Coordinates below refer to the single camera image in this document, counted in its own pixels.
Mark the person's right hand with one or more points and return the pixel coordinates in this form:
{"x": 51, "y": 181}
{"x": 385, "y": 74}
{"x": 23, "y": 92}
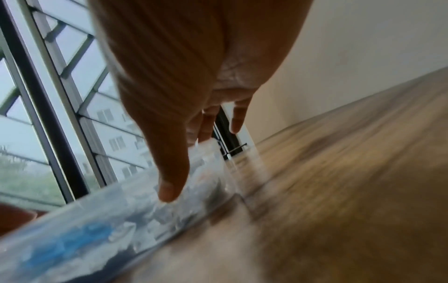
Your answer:
{"x": 182, "y": 55}

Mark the person's left hand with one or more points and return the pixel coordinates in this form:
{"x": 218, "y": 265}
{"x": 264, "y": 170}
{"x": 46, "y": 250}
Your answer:
{"x": 14, "y": 218}

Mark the blue blister pack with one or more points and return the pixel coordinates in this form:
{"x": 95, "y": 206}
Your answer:
{"x": 80, "y": 235}

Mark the clear plastic medicine box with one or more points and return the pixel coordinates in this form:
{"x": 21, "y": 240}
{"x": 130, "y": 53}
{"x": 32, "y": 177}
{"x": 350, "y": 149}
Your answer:
{"x": 122, "y": 215}

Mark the green tree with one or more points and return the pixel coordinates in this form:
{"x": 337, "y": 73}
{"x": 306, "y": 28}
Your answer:
{"x": 21, "y": 177}

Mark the black metal window grille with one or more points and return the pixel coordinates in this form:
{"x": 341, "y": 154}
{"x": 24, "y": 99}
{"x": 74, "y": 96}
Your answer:
{"x": 77, "y": 55}

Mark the grey apartment building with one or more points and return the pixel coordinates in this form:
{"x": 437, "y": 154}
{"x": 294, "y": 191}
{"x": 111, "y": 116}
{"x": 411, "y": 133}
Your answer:
{"x": 112, "y": 132}

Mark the grey window sash bar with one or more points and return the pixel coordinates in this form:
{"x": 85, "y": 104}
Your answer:
{"x": 64, "y": 91}

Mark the black window frame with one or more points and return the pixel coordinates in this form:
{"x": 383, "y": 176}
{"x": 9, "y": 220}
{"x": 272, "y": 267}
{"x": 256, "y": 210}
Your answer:
{"x": 42, "y": 110}

